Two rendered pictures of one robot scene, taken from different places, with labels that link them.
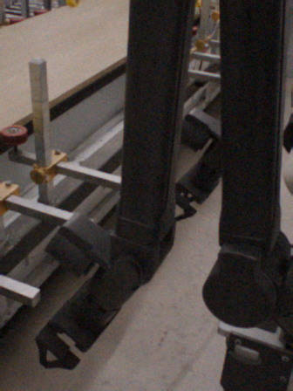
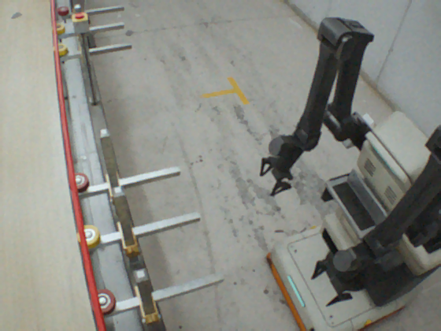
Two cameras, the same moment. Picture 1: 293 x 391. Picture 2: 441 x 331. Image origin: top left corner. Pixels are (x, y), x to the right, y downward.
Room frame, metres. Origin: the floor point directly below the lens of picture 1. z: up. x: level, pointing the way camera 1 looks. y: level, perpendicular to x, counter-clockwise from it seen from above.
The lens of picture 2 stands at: (0.50, 0.68, 2.04)
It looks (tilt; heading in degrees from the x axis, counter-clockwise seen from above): 49 degrees down; 311
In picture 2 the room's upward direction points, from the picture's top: 8 degrees clockwise
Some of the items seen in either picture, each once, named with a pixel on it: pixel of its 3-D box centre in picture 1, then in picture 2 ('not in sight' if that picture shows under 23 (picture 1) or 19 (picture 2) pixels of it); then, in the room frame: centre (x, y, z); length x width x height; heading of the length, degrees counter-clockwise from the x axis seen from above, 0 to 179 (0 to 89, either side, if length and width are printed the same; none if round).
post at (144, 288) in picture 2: not in sight; (147, 303); (0.88, 0.50, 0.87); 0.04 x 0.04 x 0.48; 68
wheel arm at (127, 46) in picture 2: (182, 72); (95, 51); (2.29, -0.14, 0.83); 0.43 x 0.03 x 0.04; 68
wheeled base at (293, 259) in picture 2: not in sight; (341, 277); (0.51, -0.51, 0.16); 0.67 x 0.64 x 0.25; 68
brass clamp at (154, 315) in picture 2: not in sight; (147, 304); (0.90, 0.50, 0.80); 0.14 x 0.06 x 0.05; 158
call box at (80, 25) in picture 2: not in sight; (80, 24); (2.03, 0.04, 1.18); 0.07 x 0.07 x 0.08; 68
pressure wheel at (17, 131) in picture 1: (15, 145); (80, 188); (1.43, 0.42, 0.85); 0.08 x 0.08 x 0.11
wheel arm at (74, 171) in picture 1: (69, 170); (129, 182); (1.36, 0.24, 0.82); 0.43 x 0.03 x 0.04; 68
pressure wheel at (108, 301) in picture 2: not in sight; (105, 306); (0.97, 0.61, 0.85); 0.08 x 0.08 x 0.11
